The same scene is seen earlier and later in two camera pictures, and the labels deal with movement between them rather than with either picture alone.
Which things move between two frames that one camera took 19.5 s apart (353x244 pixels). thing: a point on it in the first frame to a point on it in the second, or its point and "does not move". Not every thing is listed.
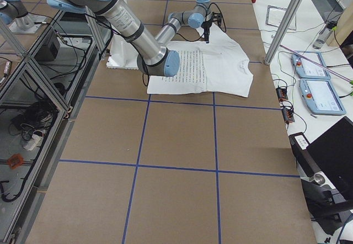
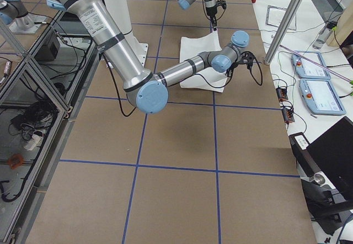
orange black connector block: (282, 94) does not move
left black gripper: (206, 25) to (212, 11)
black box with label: (299, 144) does not move
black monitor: (331, 155) does not move
